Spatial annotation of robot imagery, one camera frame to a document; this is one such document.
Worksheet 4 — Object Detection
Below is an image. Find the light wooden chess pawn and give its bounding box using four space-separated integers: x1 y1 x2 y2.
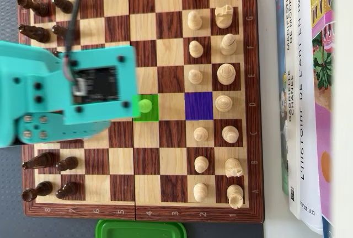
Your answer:
137 99 153 114
188 69 204 85
194 155 210 174
187 10 204 31
193 127 210 142
192 183 208 203
189 40 204 59

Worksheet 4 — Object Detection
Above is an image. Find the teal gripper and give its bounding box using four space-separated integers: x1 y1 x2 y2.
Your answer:
0 41 111 148

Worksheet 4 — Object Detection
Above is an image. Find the colourful pink illustrated book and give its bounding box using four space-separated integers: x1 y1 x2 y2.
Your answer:
310 0 336 238

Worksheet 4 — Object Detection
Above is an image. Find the dark brown chess rook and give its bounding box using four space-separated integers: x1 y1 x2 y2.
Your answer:
17 0 50 18
21 181 53 203

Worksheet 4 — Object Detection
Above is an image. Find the light wooden chess king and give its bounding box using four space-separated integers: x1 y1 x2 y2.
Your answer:
216 63 237 86

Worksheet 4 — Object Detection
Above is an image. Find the light wooden chess bishop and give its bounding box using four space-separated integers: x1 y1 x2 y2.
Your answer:
222 125 240 144
220 33 238 56

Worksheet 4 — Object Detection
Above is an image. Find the dark brown chess knight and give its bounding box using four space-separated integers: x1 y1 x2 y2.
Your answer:
18 24 51 43
21 152 57 170

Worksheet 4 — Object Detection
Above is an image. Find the white art history book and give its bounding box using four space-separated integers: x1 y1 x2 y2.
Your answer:
296 0 325 236

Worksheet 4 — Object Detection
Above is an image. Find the thin blue spined book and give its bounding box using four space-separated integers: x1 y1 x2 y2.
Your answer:
274 0 290 194

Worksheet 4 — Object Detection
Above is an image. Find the light wooden chess knight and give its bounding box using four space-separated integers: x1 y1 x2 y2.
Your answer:
215 4 234 29
224 157 245 178

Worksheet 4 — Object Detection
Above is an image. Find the wooden chessboard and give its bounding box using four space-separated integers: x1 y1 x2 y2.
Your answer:
16 0 266 224

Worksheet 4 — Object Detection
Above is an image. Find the black camera cable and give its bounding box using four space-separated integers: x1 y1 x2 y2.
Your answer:
63 0 89 81

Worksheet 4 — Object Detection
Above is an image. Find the teal camera mount with board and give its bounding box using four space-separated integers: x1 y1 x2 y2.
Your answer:
27 45 138 125

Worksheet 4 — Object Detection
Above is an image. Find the pale Gabrielle Chanel book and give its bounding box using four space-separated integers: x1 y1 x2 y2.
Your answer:
283 0 302 221

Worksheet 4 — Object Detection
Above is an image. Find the green plastic container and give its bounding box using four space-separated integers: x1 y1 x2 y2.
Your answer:
95 219 187 238

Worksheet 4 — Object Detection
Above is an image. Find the light wooden chess rook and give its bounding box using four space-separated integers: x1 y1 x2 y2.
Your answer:
226 184 245 210

